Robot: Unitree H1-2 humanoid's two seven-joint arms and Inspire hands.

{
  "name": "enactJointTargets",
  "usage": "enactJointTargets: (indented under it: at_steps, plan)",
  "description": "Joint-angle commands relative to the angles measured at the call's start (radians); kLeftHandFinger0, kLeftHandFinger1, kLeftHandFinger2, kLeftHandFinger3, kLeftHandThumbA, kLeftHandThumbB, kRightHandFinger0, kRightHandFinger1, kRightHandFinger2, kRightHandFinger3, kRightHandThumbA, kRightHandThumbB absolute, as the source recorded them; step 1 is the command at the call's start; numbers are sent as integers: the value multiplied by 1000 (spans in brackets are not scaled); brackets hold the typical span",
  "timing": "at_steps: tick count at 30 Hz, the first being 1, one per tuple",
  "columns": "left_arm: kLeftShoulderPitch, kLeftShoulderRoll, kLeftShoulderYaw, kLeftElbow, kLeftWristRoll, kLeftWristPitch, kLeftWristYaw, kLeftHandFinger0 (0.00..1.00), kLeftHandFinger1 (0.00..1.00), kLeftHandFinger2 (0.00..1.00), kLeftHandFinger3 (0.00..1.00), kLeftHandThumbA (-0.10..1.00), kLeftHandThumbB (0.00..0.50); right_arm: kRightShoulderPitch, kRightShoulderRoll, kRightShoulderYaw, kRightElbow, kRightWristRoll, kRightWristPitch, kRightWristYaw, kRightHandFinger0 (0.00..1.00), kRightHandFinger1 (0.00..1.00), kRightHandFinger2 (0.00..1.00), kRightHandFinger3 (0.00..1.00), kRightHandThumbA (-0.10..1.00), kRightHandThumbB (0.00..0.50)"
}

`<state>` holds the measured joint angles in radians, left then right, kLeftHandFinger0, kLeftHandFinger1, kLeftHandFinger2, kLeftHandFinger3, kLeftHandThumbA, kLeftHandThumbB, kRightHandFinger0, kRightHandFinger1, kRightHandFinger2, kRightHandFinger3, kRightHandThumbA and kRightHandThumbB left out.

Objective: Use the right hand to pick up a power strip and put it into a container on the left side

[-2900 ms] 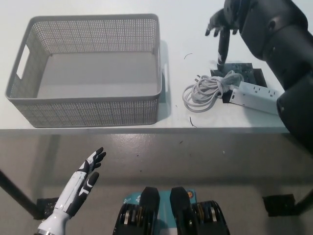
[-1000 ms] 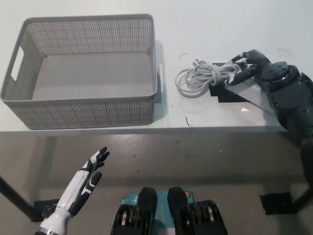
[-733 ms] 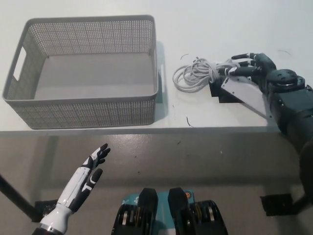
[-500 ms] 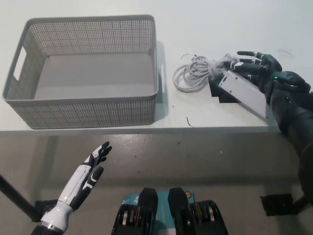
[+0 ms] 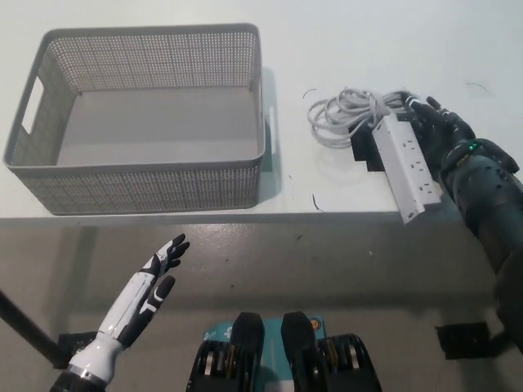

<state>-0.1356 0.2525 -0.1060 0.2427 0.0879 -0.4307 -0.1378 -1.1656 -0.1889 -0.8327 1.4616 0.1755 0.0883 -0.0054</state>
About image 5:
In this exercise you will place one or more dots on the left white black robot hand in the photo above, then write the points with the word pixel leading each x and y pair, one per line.
pixel 143 294

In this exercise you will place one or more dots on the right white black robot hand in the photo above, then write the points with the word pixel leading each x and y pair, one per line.
pixel 439 130

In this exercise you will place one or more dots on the grey perforated plastic basket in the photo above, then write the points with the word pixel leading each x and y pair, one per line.
pixel 155 192

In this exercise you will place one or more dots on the black table leg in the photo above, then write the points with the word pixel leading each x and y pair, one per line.
pixel 28 326

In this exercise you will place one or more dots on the black teal robot body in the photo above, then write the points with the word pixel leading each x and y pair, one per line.
pixel 249 351

